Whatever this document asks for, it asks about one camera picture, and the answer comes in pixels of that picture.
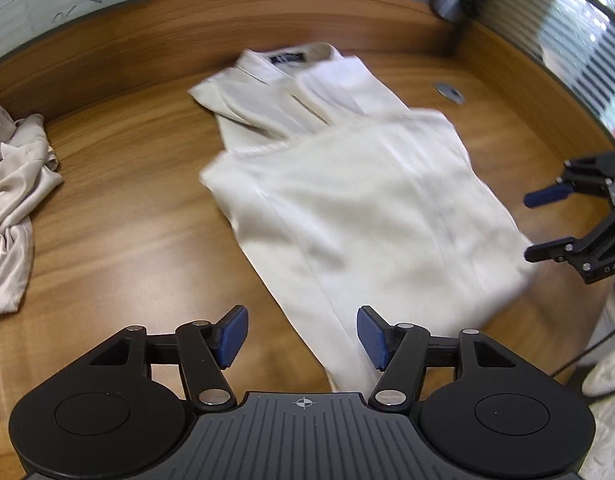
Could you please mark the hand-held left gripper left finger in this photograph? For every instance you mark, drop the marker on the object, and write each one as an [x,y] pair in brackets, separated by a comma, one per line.
[235,335]

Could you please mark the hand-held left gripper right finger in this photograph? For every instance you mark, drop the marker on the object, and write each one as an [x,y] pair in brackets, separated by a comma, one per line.
[372,337]

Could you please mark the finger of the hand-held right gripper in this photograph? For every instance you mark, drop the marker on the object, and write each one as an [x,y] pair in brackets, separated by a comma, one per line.
[547,195]
[557,251]

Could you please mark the cream button shirt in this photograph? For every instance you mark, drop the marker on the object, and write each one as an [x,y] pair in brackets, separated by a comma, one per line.
[12,200]
[362,200]

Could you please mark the person's white textured garment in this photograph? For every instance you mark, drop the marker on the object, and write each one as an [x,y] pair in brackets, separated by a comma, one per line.
[612,435]

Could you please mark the black partition post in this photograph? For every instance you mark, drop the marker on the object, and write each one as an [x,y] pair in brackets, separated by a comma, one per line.
[467,30]

